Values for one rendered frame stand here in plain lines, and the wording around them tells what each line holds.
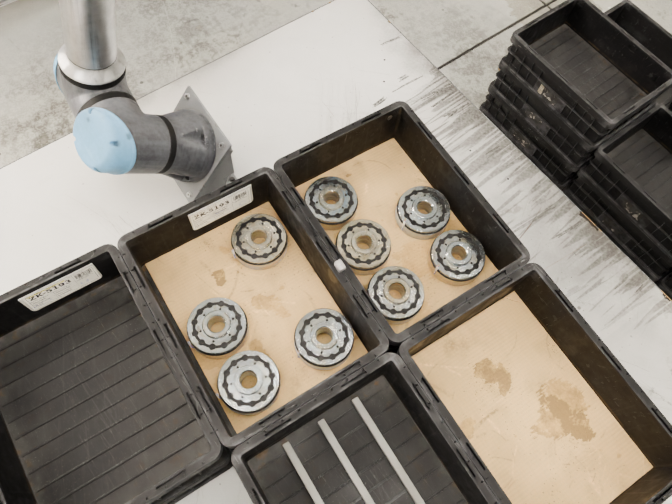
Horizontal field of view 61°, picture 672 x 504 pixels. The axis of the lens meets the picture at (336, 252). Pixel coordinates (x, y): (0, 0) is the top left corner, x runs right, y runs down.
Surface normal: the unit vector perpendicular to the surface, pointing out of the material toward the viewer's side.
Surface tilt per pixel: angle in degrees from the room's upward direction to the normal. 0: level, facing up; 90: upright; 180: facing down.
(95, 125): 51
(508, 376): 0
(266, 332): 0
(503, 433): 0
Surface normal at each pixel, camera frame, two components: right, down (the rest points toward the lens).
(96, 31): 0.48, 0.84
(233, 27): 0.06, -0.41
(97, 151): -0.52, 0.22
